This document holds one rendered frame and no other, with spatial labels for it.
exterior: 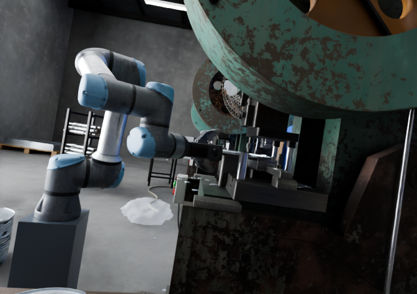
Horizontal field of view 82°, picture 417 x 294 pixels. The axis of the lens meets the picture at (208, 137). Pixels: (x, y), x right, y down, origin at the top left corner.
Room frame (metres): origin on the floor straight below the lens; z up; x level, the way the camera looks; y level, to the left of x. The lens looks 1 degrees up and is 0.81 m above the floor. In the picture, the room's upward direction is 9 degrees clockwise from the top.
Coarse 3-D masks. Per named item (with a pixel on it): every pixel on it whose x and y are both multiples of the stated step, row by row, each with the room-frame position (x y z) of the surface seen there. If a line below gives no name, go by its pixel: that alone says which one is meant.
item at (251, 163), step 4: (248, 160) 1.04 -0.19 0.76; (252, 160) 0.97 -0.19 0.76; (260, 160) 0.89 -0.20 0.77; (264, 160) 0.89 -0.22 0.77; (268, 160) 0.89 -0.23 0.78; (276, 160) 0.92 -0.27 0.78; (248, 164) 1.03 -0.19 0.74; (252, 164) 0.96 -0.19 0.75; (256, 164) 0.90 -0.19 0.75; (260, 164) 0.89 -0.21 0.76; (264, 164) 0.89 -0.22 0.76; (268, 164) 0.89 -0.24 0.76; (272, 164) 0.89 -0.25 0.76; (256, 168) 0.89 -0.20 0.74; (260, 168) 0.89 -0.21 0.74; (264, 168) 0.89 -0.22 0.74
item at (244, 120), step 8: (248, 104) 0.99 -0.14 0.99; (256, 104) 0.90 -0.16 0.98; (248, 112) 0.91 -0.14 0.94; (256, 112) 0.89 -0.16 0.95; (264, 112) 0.89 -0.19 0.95; (272, 112) 0.89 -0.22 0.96; (280, 112) 0.89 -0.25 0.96; (248, 120) 0.91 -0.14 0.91; (256, 120) 0.89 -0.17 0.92; (264, 120) 0.89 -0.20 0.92; (272, 120) 0.89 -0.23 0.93; (280, 120) 0.89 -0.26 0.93; (288, 120) 0.90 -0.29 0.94; (248, 128) 0.99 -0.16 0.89; (272, 128) 0.89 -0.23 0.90; (280, 128) 0.89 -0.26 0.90
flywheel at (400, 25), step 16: (320, 0) 0.57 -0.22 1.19; (336, 0) 0.57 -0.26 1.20; (352, 0) 0.57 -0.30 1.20; (416, 0) 0.58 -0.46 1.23; (320, 16) 0.57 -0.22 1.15; (336, 16) 0.57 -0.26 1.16; (352, 16) 0.57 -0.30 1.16; (368, 16) 0.57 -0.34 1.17; (384, 16) 0.58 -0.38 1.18; (416, 16) 0.58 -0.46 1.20; (352, 32) 0.57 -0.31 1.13; (368, 32) 0.57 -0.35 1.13; (400, 32) 0.58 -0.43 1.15
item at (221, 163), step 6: (222, 156) 0.92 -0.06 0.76; (228, 156) 0.91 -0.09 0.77; (234, 156) 0.89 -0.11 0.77; (222, 162) 0.91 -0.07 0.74; (228, 162) 0.91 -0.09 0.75; (234, 162) 0.91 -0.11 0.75; (222, 168) 0.91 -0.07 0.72; (228, 168) 0.91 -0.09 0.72; (234, 168) 0.91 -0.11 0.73; (216, 174) 0.99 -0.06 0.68; (222, 174) 0.91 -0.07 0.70; (216, 180) 0.99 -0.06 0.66; (222, 180) 0.91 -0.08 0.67; (222, 186) 0.91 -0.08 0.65
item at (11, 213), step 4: (4, 208) 1.40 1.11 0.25; (8, 208) 1.39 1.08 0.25; (0, 212) 1.34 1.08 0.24; (4, 212) 1.35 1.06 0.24; (8, 212) 1.35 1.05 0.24; (12, 212) 1.36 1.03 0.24; (0, 216) 1.28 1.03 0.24; (4, 216) 1.29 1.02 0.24; (8, 216) 1.30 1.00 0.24; (12, 216) 1.30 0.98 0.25; (0, 220) 1.24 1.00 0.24; (4, 220) 1.24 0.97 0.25
